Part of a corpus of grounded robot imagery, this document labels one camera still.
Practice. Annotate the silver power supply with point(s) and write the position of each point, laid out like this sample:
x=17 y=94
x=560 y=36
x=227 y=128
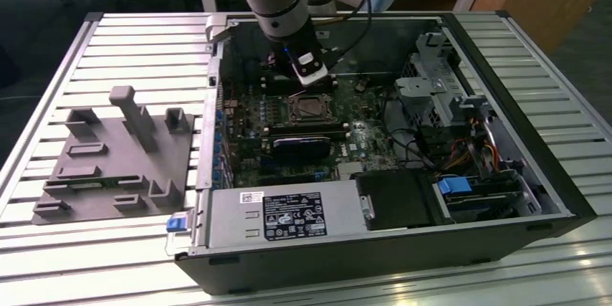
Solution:
x=229 y=220

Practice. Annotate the black graphics card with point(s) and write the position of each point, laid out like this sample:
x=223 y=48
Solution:
x=301 y=152

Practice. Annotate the grey parts rack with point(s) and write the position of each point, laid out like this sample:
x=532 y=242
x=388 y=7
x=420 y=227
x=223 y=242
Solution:
x=119 y=162

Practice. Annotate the green motherboard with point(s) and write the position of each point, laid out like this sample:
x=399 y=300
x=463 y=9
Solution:
x=372 y=130

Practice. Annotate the blue case latch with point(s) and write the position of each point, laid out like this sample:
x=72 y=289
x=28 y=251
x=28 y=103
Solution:
x=176 y=223

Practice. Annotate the black plastic shroud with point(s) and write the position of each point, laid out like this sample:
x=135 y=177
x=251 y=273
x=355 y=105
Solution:
x=396 y=198

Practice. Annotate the hard disk in blue carrier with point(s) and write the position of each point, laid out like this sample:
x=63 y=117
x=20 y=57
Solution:
x=453 y=186

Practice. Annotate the silver chipset heat sink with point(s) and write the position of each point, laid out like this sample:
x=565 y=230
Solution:
x=349 y=170

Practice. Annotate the black PC case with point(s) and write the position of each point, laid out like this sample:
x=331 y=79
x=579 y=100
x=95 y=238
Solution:
x=383 y=266

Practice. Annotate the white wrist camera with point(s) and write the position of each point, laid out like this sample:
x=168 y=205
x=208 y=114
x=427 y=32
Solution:
x=311 y=69

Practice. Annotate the metal drive cage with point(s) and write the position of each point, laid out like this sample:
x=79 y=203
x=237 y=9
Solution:
x=420 y=87

